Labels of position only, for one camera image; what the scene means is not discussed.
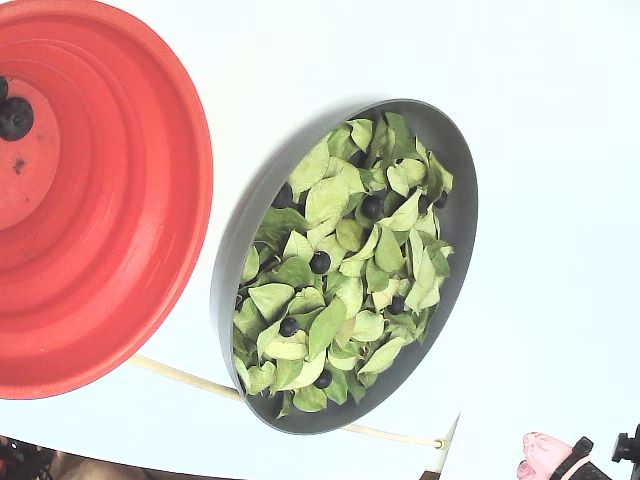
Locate pink covered gripper finger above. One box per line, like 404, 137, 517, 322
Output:
522, 432, 615, 480
516, 459, 546, 480

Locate dark grey round bowl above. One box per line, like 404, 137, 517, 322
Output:
209, 98, 480, 436

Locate green leaves pile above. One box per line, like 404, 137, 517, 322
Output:
232, 112, 455, 420

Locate red ribbed plastic cup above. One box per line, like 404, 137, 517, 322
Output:
0, 0, 215, 401

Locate black mesh object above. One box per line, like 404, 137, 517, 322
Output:
0, 434, 55, 480

